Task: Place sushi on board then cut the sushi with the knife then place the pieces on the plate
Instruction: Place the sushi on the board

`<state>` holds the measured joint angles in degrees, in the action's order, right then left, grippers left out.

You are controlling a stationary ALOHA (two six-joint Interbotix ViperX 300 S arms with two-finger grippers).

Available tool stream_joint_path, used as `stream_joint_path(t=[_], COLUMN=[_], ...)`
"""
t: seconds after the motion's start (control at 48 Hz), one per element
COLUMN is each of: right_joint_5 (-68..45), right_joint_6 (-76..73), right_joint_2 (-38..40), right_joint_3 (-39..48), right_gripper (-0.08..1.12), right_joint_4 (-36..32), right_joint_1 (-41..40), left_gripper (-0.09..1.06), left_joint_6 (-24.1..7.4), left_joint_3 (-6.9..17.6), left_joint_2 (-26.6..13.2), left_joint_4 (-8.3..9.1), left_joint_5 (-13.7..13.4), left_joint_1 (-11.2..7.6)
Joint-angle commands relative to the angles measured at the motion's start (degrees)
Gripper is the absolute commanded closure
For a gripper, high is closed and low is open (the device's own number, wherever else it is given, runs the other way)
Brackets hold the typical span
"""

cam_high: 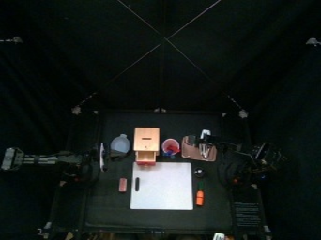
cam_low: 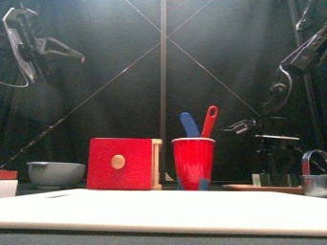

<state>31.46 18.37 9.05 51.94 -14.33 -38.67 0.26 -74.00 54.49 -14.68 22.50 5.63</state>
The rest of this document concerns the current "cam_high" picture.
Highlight pink sushi piece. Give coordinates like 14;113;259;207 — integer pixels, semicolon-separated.
118;177;129;193

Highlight white cutting board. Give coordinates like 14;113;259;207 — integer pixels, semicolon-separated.
130;161;196;211

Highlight grey metal utensils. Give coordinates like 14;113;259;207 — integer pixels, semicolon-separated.
200;142;212;160

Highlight clear plastic jug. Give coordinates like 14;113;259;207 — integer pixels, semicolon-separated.
110;133;132;155

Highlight brown tray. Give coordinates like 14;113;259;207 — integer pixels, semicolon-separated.
181;135;219;163

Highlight pink cup with toys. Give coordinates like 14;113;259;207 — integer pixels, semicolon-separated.
161;138;182;158

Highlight wooden box with drawer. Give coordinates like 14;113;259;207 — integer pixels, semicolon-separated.
133;127;162;166

